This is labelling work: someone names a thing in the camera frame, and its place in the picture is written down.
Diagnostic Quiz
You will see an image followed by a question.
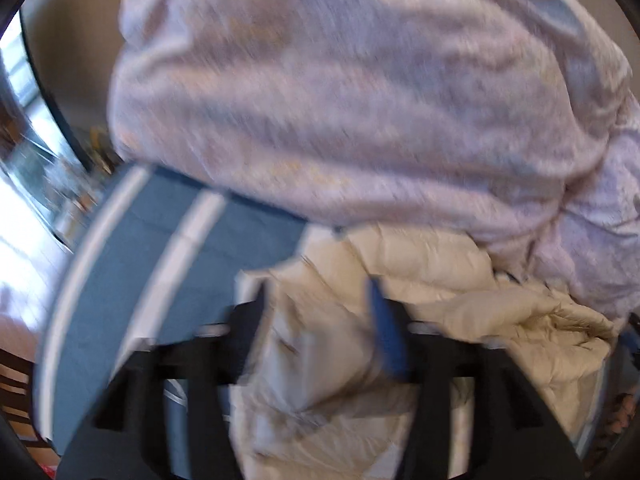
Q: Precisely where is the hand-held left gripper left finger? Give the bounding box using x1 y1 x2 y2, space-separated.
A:
57 280 271 480

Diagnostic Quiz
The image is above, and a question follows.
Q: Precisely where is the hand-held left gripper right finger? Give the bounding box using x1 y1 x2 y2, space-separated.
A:
367 277 586 480

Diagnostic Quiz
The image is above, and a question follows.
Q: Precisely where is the cream puffer jacket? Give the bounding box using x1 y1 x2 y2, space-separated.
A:
235 225 618 480

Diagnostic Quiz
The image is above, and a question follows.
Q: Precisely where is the blue white striped bed sheet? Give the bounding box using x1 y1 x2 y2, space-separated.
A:
32 162 608 461

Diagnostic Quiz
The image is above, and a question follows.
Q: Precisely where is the dark wooden chair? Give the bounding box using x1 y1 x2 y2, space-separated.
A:
0 347 53 453

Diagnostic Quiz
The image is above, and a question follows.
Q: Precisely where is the lavender duvet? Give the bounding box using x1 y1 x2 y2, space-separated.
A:
107 0 640 321

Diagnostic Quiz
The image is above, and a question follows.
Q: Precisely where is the window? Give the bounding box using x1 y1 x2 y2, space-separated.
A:
0 10 101 261

